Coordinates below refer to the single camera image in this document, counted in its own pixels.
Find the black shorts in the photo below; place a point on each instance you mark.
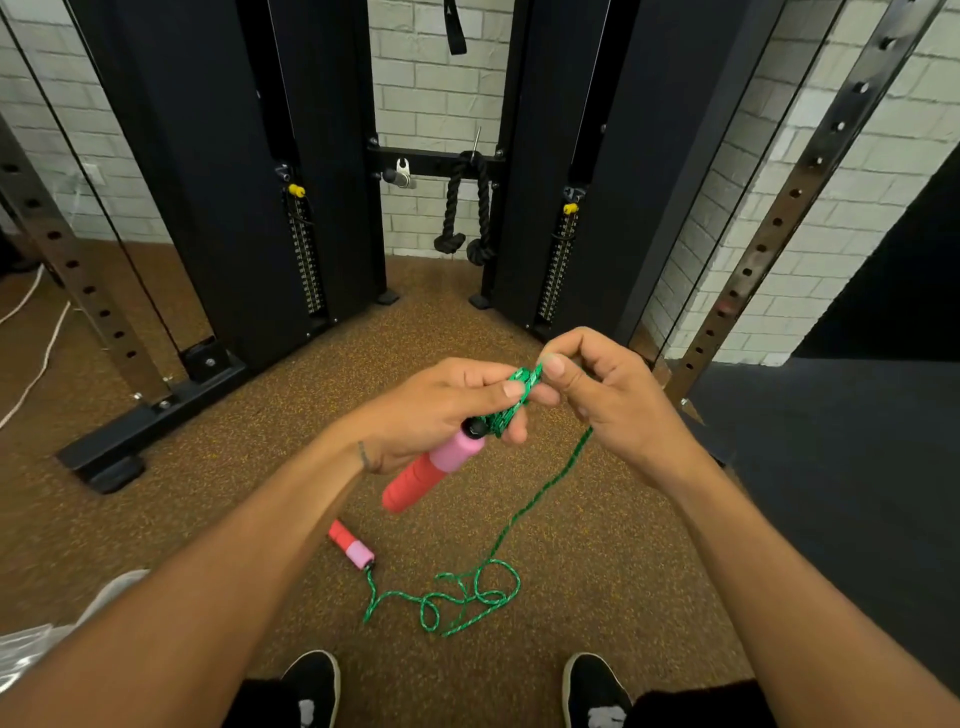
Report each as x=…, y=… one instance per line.
x=697, y=709

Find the clear plastic box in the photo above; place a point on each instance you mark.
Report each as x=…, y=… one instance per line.
x=37, y=645

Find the person's right hand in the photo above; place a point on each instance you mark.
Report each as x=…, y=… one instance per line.
x=630, y=405

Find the black steel base beam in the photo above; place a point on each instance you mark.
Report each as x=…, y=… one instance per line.
x=142, y=431

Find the person's left black shoe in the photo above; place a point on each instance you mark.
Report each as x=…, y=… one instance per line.
x=315, y=682

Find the person's right forearm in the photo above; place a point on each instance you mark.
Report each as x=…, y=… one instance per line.
x=810, y=600

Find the white wall socket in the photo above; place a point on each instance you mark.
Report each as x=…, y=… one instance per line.
x=91, y=174

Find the black crossbar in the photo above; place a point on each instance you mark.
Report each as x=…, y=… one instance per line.
x=435, y=161

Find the metal weight stack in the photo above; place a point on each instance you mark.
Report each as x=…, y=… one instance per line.
x=556, y=277
x=309, y=262

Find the person's left forearm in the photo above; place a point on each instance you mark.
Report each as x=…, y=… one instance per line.
x=187, y=600

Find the chrome perforated upright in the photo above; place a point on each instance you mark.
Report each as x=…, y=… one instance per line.
x=75, y=277
x=795, y=195

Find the person's right black shoe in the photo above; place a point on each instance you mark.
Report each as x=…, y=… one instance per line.
x=596, y=690

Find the person's left hand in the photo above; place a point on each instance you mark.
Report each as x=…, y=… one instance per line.
x=427, y=412

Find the black weight machine tower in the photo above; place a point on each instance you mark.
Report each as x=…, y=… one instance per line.
x=195, y=172
x=660, y=165

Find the person's black shoe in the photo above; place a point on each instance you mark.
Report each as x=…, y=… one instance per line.
x=315, y=682
x=596, y=690

